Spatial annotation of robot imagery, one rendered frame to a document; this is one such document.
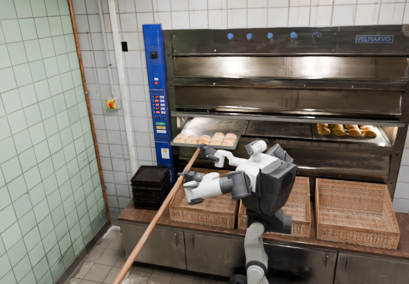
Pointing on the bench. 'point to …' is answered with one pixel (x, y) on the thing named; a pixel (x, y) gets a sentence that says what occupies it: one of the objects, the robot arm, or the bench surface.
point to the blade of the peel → (207, 135)
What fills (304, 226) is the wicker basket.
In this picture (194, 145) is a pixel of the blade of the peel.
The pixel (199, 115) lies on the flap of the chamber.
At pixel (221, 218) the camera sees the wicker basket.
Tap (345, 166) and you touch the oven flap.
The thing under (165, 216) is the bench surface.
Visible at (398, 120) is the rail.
